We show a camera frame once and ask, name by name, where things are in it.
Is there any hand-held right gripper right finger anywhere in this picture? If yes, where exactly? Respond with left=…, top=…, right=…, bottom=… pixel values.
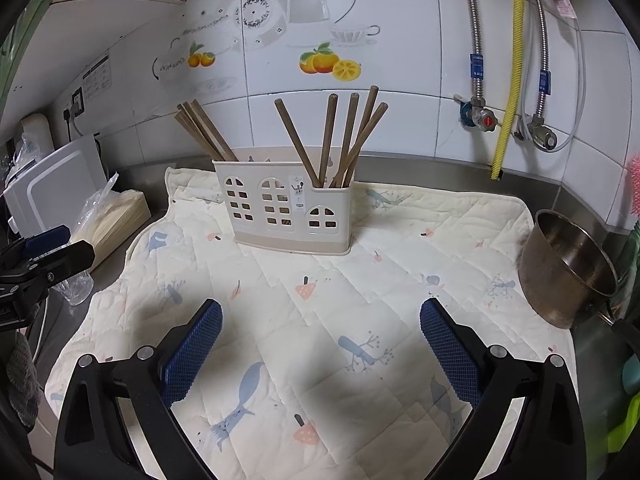
left=419, top=297, right=587, bottom=480

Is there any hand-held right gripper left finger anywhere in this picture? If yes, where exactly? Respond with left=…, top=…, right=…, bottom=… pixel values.
left=54, top=297, right=224, bottom=480

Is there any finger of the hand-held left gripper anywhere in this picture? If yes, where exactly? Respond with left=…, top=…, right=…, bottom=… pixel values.
left=22, top=224, right=71, bottom=259
left=30, top=239, right=96, bottom=284

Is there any white plastic chopstick holder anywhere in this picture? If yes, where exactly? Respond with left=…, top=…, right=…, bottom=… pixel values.
left=212, top=159, right=357, bottom=257

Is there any person's left forearm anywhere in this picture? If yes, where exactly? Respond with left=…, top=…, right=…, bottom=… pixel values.
left=5, top=332, right=43, bottom=428

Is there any white box appliance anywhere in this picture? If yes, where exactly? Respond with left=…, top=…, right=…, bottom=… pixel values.
left=2, top=135, right=108, bottom=233

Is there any bag of disposable wooden chopsticks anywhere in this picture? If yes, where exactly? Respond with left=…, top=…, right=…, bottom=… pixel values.
left=70, top=172, right=152, bottom=268

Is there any white rounded container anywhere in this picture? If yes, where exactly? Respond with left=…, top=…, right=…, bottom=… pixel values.
left=20, top=114, right=53, bottom=161

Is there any quilted printed mat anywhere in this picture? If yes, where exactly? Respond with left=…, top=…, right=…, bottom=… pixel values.
left=45, top=166, right=581, bottom=480

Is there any stainless steel pot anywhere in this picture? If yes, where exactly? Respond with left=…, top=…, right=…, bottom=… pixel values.
left=517, top=209, right=621, bottom=330

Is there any teal plastic object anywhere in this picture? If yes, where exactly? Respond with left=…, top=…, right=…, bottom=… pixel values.
left=622, top=355, right=640, bottom=396

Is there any lime green plastic object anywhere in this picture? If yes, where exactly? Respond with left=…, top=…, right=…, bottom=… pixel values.
left=607, top=395, right=640, bottom=457

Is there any green panel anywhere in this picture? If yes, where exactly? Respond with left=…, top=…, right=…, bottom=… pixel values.
left=0, top=0, right=56, bottom=86

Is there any pink fuzzy duster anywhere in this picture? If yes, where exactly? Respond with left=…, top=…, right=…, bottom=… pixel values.
left=625, top=152, right=640, bottom=193

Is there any clear plastic tube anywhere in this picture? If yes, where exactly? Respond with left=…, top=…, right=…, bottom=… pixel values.
left=515, top=10, right=588, bottom=153

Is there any white wall label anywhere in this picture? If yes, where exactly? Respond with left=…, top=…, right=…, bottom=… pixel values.
left=82, top=52, right=112, bottom=103

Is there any chrome wall valve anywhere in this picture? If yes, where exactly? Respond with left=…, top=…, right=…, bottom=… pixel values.
left=515, top=114, right=560, bottom=151

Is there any red-handled wall valve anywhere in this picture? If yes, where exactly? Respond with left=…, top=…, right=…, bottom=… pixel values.
left=454, top=92, right=501, bottom=133

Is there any yellow corrugated gas hose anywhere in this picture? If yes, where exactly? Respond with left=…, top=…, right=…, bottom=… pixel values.
left=490, top=0, right=528, bottom=181

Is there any braided metal hose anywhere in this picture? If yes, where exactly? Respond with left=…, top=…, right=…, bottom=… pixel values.
left=460, top=0, right=487, bottom=111
left=527, top=0, right=551, bottom=121

